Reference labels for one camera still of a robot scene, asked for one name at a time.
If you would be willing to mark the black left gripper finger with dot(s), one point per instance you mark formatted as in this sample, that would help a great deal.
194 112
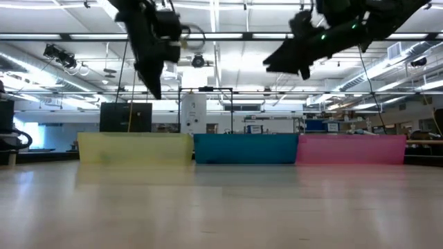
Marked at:
152 77

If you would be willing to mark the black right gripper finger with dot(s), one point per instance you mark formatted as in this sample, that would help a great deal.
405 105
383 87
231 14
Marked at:
284 60

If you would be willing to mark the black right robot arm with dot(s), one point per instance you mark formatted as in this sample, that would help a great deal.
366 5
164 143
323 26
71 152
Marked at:
391 14

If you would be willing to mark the black monitor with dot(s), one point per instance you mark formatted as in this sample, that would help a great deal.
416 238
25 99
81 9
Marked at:
117 117

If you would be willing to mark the white cabinet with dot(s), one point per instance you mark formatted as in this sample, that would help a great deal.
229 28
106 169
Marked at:
194 114

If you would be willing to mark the white ceiling vent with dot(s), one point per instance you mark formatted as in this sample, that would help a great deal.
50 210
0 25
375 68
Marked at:
394 50

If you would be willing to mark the yellow plastic bin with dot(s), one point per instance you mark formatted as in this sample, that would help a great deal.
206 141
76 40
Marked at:
138 148

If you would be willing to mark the blue storage crate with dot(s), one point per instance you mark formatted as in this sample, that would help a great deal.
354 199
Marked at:
322 125

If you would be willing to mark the blue box with white label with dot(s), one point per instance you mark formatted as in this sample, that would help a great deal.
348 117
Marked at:
254 129

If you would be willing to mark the black ceiling mounted device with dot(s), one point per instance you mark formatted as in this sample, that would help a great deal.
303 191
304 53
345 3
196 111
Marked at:
60 55

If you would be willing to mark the black ceiling dome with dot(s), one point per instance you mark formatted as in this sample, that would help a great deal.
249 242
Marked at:
418 62

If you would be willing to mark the blue plastic bin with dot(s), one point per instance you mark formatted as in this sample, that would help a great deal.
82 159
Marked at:
245 148

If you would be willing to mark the pink plastic bin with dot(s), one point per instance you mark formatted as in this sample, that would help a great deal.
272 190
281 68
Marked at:
349 150

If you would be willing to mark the dark box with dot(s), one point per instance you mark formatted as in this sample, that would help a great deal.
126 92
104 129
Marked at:
7 114

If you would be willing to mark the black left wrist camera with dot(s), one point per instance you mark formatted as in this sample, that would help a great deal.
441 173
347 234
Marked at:
169 24

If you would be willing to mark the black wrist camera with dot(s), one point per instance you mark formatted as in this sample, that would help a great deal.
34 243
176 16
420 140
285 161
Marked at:
304 24
169 24

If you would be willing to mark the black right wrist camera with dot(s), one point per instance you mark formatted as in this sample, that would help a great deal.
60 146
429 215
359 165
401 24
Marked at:
304 24

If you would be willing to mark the black ceiling dome camera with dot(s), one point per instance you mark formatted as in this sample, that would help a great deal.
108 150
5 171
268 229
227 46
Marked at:
198 61

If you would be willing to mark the black metal frame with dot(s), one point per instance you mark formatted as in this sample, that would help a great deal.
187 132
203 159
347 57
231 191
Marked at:
207 88

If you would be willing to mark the black ceiling light rail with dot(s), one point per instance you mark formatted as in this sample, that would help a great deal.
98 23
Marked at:
432 35

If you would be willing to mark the small white post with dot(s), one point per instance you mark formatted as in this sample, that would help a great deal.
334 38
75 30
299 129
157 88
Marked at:
12 159

